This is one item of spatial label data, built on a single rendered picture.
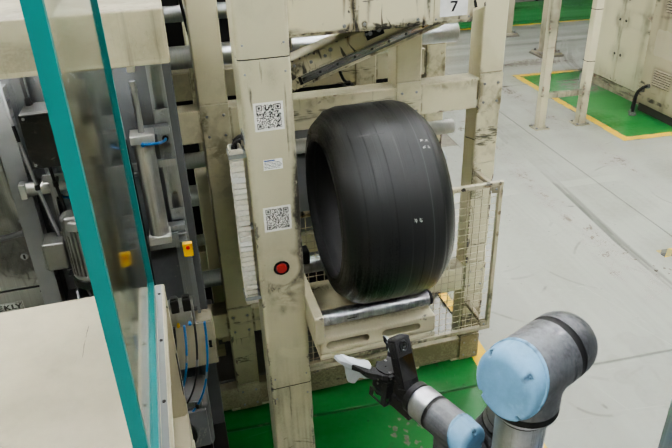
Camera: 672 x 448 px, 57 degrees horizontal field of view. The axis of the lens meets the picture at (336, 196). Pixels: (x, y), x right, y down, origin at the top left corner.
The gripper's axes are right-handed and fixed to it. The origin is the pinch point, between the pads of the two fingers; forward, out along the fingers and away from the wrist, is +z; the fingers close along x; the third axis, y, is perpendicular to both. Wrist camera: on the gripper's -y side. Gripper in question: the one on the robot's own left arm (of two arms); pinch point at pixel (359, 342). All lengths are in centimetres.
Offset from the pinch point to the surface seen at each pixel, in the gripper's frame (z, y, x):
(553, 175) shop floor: 151, 63, 325
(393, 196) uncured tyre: 13.2, -28.6, 18.7
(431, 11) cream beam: 43, -70, 55
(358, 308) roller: 25.0, 11.6, 21.9
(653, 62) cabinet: 178, -10, 496
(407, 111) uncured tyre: 28, -45, 35
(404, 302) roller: 19.2, 10.5, 34.6
